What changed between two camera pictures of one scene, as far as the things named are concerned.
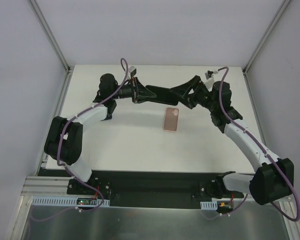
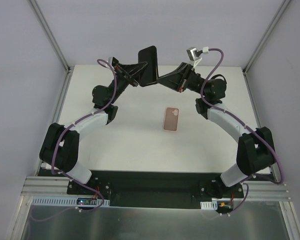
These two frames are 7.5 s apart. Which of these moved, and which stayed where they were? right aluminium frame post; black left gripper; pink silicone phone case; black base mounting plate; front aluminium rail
Moved: black left gripper
Stayed: pink silicone phone case; black base mounting plate; right aluminium frame post; front aluminium rail
